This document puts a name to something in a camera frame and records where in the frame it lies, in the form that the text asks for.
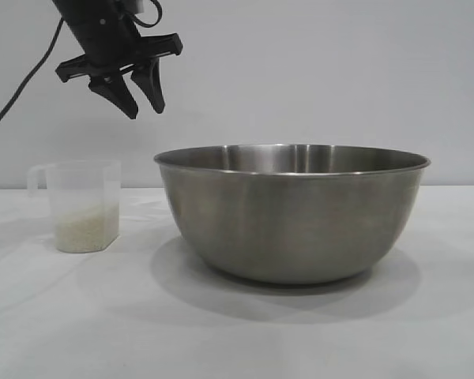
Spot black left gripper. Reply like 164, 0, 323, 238
52, 0, 183, 120

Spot clear plastic measuring cup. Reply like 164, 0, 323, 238
26, 159, 122, 253

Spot white uncooked rice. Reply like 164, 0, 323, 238
55, 201, 120, 253

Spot stainless steel mixing bowl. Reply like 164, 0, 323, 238
152, 144, 433, 285

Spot looped black left camera cable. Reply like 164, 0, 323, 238
132, 0, 164, 28

